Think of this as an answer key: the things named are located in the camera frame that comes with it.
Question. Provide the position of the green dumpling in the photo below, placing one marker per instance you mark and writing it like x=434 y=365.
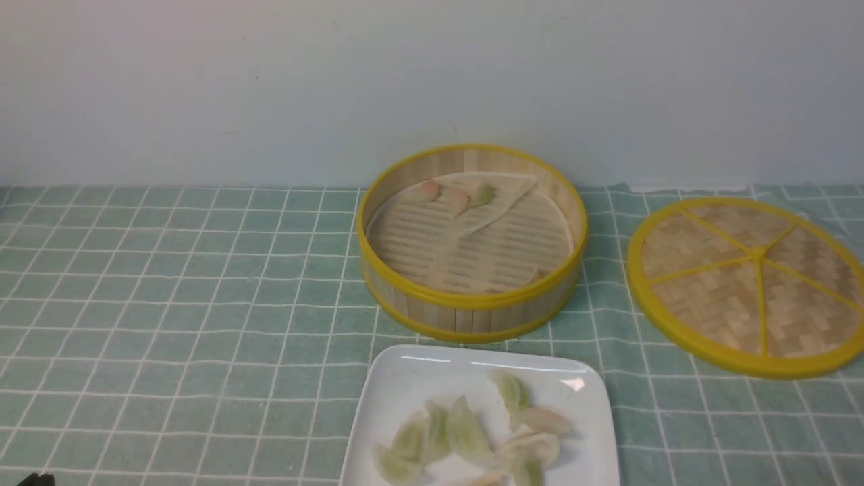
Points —
x=394 y=468
x=466 y=436
x=514 y=395
x=409 y=441
x=436 y=443
x=484 y=194
x=527 y=470

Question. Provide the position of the white square plate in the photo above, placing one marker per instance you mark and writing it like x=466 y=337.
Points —
x=404 y=378

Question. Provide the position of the bamboo steamer basket yellow rim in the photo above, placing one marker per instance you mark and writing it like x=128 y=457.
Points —
x=472 y=318

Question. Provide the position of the white steamer liner cloth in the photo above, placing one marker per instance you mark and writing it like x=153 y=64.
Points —
x=507 y=244

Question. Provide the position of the pale pink dumpling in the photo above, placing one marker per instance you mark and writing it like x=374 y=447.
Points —
x=545 y=447

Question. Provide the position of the green checkered tablecloth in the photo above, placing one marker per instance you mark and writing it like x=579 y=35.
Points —
x=222 y=336

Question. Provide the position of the woven bamboo steamer lid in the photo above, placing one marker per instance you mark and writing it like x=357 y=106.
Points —
x=748 y=287

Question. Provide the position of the black object at corner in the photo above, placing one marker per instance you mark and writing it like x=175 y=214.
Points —
x=38 y=479

